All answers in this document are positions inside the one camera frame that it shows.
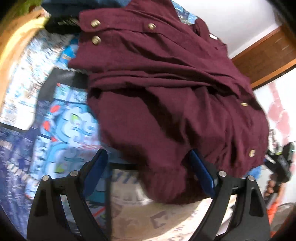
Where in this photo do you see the maroon button-up shirt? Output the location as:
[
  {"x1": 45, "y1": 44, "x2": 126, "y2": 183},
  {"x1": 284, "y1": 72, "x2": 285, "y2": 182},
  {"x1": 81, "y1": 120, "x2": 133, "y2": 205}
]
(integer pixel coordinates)
[{"x1": 69, "y1": 1, "x2": 269, "y2": 204}]

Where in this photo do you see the person's right hand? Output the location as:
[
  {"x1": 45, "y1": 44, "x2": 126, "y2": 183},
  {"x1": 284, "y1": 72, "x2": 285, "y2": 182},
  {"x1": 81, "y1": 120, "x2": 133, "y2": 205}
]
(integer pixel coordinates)
[{"x1": 264, "y1": 173, "x2": 278, "y2": 197}]

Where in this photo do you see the blue patchwork bedspread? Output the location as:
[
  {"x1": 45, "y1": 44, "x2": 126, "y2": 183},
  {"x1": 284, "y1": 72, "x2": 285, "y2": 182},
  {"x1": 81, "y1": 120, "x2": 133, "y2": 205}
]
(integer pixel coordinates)
[{"x1": 0, "y1": 0, "x2": 236, "y2": 241}]

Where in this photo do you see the brown wooden door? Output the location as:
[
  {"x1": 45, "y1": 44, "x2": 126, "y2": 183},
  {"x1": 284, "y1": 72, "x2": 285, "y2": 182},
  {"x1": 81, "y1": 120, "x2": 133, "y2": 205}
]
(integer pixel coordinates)
[{"x1": 232, "y1": 24, "x2": 295, "y2": 90}]

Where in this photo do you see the navy folded garment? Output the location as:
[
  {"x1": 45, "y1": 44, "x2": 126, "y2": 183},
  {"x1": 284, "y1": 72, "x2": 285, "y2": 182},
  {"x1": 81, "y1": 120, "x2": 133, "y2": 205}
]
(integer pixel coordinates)
[{"x1": 41, "y1": 0, "x2": 129, "y2": 35}]

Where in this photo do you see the wooden lap desk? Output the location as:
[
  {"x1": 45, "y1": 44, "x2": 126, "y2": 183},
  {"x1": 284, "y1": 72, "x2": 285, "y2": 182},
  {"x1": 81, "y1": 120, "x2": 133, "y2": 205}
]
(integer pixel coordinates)
[{"x1": 1, "y1": 7, "x2": 48, "y2": 102}]

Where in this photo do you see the pink heart wall decal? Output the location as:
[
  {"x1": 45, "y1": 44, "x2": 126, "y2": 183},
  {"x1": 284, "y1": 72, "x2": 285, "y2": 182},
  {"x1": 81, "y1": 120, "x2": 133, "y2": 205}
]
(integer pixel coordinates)
[{"x1": 267, "y1": 82, "x2": 290, "y2": 145}]

